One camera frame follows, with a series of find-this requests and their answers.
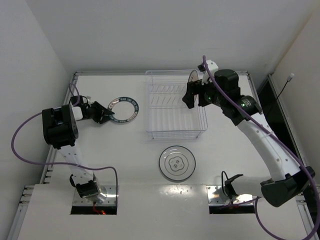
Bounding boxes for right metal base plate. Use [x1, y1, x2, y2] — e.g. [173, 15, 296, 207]
[206, 185, 256, 206]

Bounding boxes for black wall cable with plug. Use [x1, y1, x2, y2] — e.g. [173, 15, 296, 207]
[275, 72, 296, 101]

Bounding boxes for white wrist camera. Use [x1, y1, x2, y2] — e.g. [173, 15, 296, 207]
[201, 60, 219, 85]
[71, 106, 83, 121]

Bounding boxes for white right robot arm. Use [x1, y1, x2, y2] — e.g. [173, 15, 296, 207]
[182, 69, 309, 207]

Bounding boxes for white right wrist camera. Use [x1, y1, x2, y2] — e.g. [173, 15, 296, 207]
[201, 60, 219, 85]

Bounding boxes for metal base plate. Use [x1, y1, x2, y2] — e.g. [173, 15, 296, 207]
[72, 185, 116, 207]
[206, 185, 256, 206]

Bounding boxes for green rimmed white plate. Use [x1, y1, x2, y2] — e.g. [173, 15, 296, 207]
[107, 96, 140, 124]

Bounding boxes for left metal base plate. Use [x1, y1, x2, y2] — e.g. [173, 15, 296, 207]
[72, 185, 116, 207]

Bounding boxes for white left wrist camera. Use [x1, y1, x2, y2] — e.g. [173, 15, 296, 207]
[71, 106, 83, 121]

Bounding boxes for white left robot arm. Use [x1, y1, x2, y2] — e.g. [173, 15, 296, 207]
[41, 100, 115, 203]

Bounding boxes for white wire dish rack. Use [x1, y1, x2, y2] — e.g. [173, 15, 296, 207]
[145, 69, 208, 141]

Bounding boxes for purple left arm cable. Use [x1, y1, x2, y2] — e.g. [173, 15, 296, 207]
[11, 82, 119, 196]

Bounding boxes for orange sunburst plate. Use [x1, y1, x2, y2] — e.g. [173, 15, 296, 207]
[187, 69, 199, 83]

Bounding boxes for white plate with flower emblem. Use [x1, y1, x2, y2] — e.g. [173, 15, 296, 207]
[158, 145, 196, 183]

